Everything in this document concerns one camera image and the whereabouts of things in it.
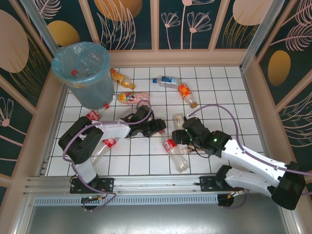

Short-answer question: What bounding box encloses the blue label water bottle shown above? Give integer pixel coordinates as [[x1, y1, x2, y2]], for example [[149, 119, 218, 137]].
[[153, 76, 182, 89]]

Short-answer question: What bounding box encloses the grey metal sheet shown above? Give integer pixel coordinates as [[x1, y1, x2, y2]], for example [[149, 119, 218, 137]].
[[24, 204, 291, 234]]

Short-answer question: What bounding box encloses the slotted grey cable duct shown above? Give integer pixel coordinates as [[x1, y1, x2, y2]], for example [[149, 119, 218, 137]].
[[31, 194, 219, 206]]

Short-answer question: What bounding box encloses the pink drink bottle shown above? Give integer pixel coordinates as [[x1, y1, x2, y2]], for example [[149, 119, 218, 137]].
[[113, 92, 150, 105]]

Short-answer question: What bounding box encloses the orange label bottle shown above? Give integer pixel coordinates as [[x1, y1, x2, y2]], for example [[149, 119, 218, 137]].
[[177, 83, 198, 109]]

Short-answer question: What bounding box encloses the clear bottle butterfly label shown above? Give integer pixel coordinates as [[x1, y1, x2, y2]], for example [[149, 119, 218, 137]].
[[172, 113, 186, 130]]

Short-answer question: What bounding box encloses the blue mesh bin with bag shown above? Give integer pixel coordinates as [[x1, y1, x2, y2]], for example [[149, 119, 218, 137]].
[[51, 41, 115, 110]]

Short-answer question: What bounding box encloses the aluminium frame post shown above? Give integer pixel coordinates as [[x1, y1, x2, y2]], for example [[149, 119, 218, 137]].
[[19, 0, 60, 53], [239, 0, 291, 73]]

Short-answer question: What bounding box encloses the Wahaha water bottle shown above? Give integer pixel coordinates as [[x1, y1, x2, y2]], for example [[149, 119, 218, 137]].
[[162, 138, 190, 174]]

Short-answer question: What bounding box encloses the orange juice bottle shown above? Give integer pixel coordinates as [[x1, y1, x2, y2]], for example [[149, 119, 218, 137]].
[[109, 68, 136, 90]]

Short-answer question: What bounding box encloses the red label cola bottle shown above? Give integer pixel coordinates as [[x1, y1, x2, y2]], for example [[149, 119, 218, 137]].
[[86, 103, 110, 122], [90, 137, 118, 167]]

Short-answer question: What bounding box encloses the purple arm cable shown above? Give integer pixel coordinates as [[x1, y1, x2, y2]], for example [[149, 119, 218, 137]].
[[186, 104, 312, 210], [62, 99, 153, 212]]

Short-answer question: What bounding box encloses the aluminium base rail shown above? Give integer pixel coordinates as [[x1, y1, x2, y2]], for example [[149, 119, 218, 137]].
[[23, 175, 220, 195]]

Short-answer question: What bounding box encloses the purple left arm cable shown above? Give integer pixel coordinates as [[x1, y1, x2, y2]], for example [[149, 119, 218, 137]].
[[62, 99, 153, 212]]

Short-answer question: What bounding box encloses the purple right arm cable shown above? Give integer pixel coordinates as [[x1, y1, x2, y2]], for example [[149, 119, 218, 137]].
[[186, 104, 312, 210]]

